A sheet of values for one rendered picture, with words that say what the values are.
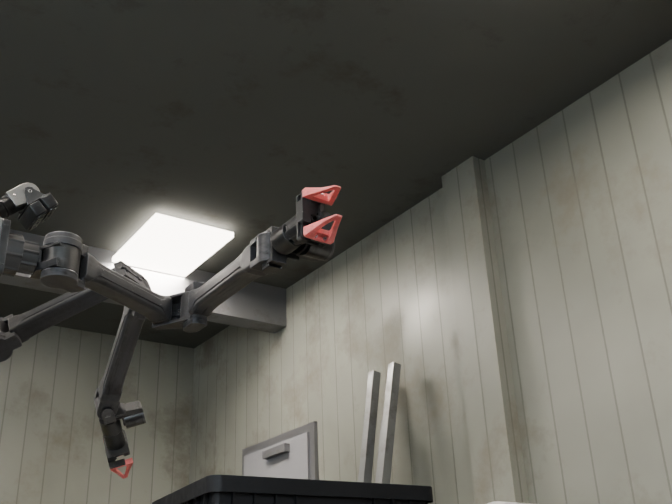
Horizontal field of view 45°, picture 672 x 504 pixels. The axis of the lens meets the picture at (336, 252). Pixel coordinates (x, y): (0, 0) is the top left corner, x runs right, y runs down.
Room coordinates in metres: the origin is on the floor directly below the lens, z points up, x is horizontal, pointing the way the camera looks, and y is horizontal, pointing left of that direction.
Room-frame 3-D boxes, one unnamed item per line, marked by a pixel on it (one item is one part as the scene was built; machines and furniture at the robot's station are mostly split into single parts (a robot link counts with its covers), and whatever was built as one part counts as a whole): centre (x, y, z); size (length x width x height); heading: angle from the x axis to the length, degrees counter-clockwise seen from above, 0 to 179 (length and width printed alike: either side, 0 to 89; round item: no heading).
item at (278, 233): (1.51, 0.09, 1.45); 0.07 x 0.07 x 0.06; 36
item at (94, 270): (1.72, 0.48, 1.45); 0.45 x 0.14 x 0.10; 155
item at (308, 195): (1.40, 0.02, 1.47); 0.09 x 0.07 x 0.07; 36
